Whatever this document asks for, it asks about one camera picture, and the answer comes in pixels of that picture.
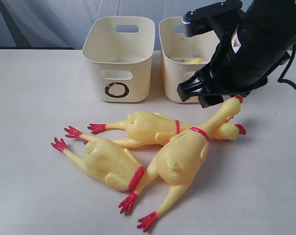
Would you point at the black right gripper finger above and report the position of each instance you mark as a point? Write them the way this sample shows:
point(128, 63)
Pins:
point(196, 85)
point(210, 100)

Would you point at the cream bin marked X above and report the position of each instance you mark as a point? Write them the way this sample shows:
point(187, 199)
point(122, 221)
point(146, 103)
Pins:
point(175, 48)

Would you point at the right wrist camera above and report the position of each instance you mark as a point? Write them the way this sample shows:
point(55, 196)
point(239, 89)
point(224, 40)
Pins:
point(221, 17)

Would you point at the detached yellow chicken head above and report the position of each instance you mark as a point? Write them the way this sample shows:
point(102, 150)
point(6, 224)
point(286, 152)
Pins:
point(195, 61)

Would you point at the yellow rubber chicken with head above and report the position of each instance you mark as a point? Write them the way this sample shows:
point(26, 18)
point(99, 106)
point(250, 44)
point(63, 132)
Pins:
point(146, 128)

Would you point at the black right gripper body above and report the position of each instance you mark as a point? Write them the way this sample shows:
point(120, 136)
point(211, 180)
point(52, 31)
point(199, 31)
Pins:
point(243, 62)

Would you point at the grey backdrop curtain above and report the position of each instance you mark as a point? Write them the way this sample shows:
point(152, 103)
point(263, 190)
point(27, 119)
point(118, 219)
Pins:
point(66, 23)

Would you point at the cream bin marked O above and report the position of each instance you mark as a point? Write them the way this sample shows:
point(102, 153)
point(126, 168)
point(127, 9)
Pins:
point(118, 53)

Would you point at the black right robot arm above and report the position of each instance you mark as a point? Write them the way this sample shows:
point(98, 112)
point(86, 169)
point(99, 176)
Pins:
point(270, 15)

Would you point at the headless yellow rubber chicken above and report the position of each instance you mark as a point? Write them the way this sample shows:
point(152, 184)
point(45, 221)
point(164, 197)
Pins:
point(104, 160)

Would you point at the large yellow rubber chicken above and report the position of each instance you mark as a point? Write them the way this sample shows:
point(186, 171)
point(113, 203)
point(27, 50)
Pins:
point(179, 160)

